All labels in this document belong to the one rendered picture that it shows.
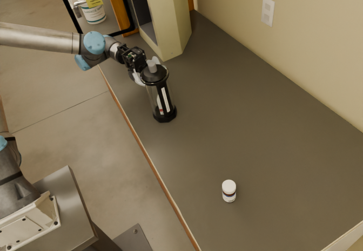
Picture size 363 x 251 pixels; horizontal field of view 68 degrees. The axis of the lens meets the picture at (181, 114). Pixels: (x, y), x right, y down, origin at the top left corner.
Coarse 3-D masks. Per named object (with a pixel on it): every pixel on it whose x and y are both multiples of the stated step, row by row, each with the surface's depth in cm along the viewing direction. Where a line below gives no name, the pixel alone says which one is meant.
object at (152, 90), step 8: (160, 64) 102; (168, 72) 98; (144, 80) 97; (160, 80) 96; (168, 80) 101; (152, 88) 98; (168, 88) 102; (152, 96) 102; (152, 104) 106; (160, 104) 105; (160, 112) 108
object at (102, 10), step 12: (72, 0) 134; (84, 0) 136; (96, 0) 138; (108, 0) 140; (120, 0) 142; (84, 12) 140; (96, 12) 142; (108, 12) 144; (120, 12) 146; (84, 24) 144; (96, 24) 146; (108, 24) 148; (120, 24) 151
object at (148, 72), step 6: (150, 66) 95; (156, 66) 97; (162, 66) 99; (144, 72) 98; (150, 72) 97; (156, 72) 97; (162, 72) 97; (144, 78) 97; (150, 78) 96; (156, 78) 96
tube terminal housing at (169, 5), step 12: (156, 0) 117; (168, 0) 120; (180, 0) 130; (156, 12) 121; (168, 12) 124; (180, 12) 132; (144, 24) 153; (156, 24) 125; (168, 24) 128; (180, 24) 135; (144, 36) 152; (156, 36) 131; (168, 36) 132; (180, 36) 137; (156, 48) 141; (168, 48) 136; (180, 48) 140
